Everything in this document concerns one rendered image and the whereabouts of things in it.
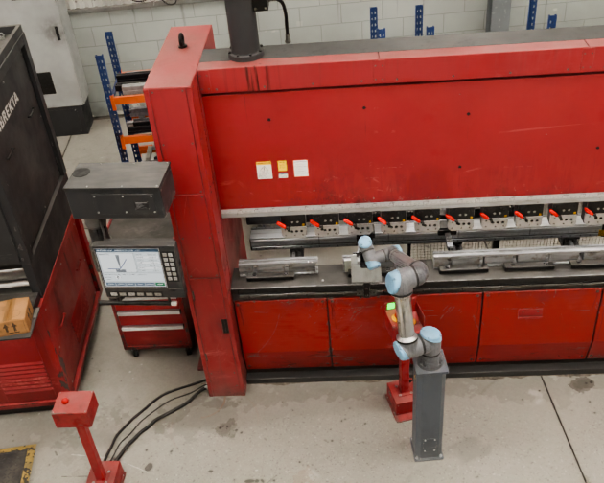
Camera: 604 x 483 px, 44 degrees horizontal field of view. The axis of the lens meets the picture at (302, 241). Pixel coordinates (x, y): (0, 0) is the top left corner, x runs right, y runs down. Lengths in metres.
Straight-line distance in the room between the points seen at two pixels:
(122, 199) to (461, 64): 1.86
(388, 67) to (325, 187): 0.82
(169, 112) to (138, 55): 4.79
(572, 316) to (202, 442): 2.50
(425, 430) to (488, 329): 0.83
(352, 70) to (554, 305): 2.01
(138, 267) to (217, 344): 1.05
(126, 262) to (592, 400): 3.10
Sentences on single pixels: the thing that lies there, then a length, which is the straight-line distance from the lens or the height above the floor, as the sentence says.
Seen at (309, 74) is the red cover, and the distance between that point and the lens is 4.03.
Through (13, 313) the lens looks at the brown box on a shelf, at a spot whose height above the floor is 1.10.
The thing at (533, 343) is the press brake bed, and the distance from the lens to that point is 5.19.
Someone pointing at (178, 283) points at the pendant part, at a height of 1.35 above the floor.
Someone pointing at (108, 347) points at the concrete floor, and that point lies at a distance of 5.88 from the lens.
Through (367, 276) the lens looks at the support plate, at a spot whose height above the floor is 1.00.
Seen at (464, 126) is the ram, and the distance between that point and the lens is 4.25.
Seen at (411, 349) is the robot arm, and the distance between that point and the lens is 4.12.
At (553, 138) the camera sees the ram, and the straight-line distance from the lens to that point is 4.40.
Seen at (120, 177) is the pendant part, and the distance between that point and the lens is 3.93.
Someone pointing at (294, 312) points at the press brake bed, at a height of 0.65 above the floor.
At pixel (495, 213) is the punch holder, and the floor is 1.29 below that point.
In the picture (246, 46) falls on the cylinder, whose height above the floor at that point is 2.38.
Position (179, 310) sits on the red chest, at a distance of 5.27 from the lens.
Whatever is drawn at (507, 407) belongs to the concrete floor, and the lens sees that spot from 5.20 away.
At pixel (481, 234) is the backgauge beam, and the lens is 5.00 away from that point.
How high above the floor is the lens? 3.88
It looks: 36 degrees down
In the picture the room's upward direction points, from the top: 5 degrees counter-clockwise
